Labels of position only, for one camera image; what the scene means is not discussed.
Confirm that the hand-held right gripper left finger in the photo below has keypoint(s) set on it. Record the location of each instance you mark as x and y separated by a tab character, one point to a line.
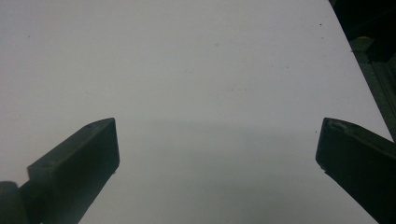
77	161

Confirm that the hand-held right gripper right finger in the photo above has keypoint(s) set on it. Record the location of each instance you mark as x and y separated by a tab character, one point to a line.
358	158

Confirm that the white table sheet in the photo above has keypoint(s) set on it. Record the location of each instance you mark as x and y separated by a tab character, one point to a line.
186	62

